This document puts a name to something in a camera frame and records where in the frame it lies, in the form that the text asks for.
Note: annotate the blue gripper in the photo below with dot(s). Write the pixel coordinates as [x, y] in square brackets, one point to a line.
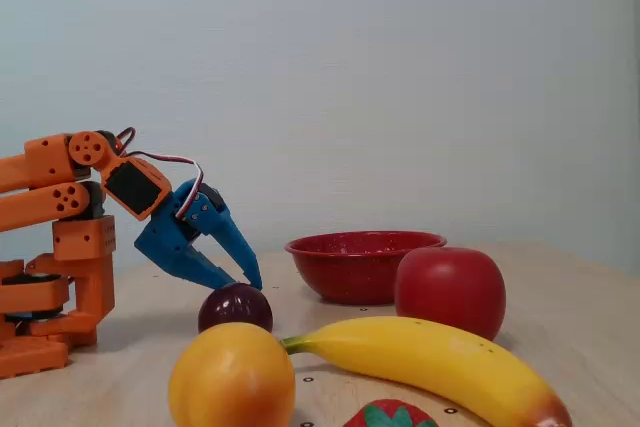
[167, 237]

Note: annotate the dark purple plum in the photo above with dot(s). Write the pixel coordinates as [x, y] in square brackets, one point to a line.
[235, 306]

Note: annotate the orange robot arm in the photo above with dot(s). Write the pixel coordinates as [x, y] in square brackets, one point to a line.
[80, 242]

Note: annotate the red speckled enamel bowl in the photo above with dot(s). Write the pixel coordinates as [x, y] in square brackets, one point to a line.
[350, 272]

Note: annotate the yellow orange round fruit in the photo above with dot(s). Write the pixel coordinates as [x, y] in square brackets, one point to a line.
[230, 377]

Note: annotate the yellow banana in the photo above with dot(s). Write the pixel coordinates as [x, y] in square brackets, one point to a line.
[430, 354]

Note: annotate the red strawberry with green leaves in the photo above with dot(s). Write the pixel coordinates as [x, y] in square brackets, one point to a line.
[390, 414]

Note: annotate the red apple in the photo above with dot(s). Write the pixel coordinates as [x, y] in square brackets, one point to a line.
[450, 292]

